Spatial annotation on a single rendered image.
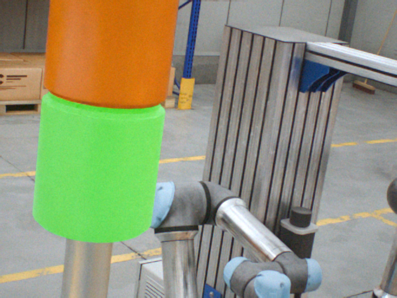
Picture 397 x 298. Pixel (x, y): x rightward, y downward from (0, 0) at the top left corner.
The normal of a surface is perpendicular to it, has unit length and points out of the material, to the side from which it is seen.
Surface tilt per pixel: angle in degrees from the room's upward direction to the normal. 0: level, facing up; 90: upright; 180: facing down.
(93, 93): 90
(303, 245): 90
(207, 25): 90
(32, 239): 0
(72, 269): 90
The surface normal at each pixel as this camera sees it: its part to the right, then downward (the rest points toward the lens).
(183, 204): 0.45, -0.17
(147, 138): 0.77, 0.27
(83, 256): -0.03, 0.26
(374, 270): 0.14, -0.95
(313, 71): -0.78, 0.06
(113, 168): 0.36, 0.29
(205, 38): 0.61, 0.29
